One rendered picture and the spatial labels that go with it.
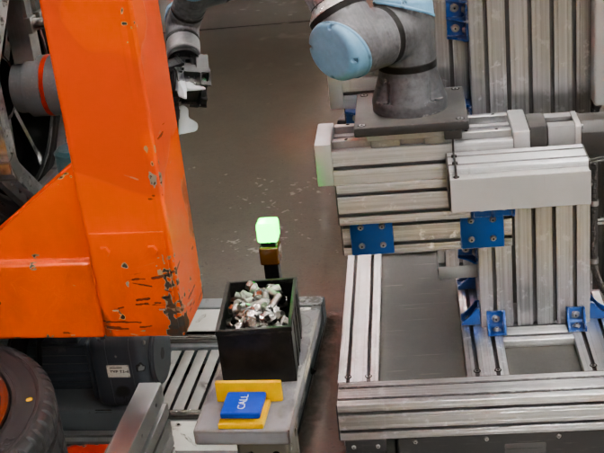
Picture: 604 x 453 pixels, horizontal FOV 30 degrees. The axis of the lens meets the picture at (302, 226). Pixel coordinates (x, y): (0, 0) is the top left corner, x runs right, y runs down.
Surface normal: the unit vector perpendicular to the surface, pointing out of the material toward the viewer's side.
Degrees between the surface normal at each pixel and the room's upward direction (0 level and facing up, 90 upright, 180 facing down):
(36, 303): 90
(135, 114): 90
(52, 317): 90
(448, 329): 0
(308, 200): 0
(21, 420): 0
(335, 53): 96
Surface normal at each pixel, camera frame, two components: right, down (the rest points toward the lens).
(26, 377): -0.10, -0.91
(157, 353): 0.99, -0.04
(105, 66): -0.14, 0.41
